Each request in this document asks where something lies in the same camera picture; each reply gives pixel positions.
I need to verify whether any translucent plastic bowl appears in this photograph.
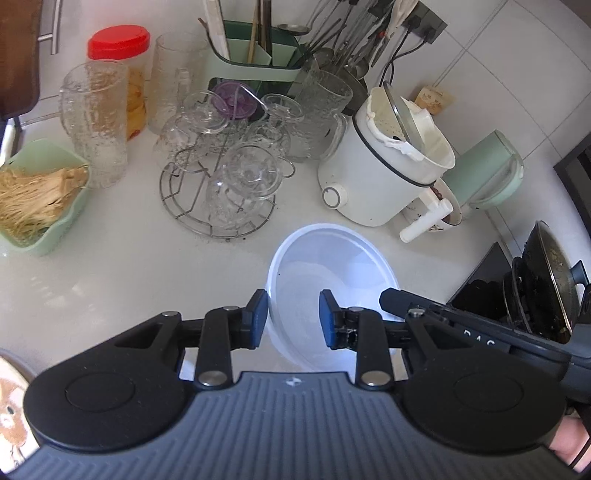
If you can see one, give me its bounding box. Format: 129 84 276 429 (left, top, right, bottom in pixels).
266 223 399 377

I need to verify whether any rabbit floral pattern plate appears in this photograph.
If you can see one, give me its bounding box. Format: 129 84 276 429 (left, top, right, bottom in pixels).
0 356 39 473

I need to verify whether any person right hand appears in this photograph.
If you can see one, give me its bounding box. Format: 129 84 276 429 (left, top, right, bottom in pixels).
550 416 591 472

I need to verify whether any black wok pan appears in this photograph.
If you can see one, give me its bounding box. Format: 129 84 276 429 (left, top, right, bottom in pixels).
502 220 590 344

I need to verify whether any white electric cooker pot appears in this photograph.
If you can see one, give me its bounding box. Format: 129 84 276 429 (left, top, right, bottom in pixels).
318 85 456 227

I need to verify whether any mint green kettle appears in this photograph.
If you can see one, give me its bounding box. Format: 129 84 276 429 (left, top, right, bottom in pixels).
443 130 525 216

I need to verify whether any bundle of dried noodles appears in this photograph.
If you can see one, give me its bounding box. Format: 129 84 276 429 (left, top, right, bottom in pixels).
1 166 89 246

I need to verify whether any green plastic basket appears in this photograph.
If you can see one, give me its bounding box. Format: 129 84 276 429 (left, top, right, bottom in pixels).
1 139 91 256

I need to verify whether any tall textured glass pitcher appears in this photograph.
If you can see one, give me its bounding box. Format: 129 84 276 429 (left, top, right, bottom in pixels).
59 60 128 188

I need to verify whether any green utensil caddy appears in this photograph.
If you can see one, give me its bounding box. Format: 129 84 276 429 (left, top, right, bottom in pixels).
194 1 308 95

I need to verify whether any red lid glass jar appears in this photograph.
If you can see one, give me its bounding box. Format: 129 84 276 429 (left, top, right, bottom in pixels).
87 24 153 142

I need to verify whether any dark wooden cutting board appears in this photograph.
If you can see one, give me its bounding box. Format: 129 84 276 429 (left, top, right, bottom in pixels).
0 0 62 121

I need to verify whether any white handled ceramic cup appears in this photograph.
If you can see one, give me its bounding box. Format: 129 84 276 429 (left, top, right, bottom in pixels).
399 179 463 243

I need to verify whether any wire glass holder rack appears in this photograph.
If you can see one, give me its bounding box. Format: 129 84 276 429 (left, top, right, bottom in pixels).
153 84 304 240

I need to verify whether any black wall power socket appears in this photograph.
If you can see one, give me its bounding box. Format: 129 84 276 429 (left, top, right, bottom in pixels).
403 1 448 44

